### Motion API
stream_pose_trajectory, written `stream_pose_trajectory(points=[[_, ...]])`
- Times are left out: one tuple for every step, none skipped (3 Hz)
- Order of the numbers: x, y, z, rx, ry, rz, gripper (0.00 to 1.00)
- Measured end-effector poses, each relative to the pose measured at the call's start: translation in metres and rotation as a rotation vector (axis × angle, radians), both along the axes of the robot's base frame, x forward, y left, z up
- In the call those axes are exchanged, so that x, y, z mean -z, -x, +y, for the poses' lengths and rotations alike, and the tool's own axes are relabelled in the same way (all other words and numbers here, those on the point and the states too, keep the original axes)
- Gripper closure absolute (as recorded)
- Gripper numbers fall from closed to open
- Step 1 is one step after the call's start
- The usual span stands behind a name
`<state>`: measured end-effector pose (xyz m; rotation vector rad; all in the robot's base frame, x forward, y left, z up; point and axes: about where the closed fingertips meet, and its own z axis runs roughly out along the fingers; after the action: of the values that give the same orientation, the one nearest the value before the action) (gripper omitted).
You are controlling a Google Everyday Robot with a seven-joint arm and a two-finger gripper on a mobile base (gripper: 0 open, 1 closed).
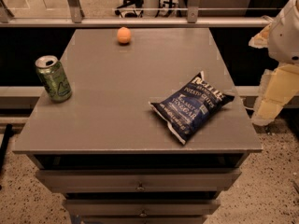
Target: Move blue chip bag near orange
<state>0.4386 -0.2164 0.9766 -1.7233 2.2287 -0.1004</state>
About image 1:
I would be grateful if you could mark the orange fruit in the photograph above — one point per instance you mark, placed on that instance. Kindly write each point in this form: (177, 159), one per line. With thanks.
(124, 35)

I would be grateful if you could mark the blue potato chip bag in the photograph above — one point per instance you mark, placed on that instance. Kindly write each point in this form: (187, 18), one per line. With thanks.
(188, 109)

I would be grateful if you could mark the metal railing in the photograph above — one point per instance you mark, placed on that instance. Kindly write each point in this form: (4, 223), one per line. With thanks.
(105, 13)

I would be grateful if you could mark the grey drawer cabinet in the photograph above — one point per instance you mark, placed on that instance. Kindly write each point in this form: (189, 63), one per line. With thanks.
(108, 124)

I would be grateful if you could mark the black object at left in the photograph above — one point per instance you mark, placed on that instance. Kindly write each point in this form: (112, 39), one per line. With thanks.
(3, 148)

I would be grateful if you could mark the upper grey drawer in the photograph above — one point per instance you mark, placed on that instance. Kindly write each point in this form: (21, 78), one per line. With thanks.
(88, 181)

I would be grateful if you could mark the grey drawer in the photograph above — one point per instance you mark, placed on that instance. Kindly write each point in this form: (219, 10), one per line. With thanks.
(141, 208)
(88, 181)

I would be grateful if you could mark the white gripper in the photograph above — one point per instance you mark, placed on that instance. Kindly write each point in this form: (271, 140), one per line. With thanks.
(285, 41)

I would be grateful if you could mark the black office chair base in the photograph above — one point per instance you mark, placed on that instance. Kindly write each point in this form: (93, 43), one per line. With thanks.
(130, 3)

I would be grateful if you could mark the green soda can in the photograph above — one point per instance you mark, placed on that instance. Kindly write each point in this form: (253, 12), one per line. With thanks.
(53, 77)

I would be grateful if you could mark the lower grey drawer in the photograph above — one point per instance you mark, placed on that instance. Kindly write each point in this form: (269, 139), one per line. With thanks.
(141, 208)

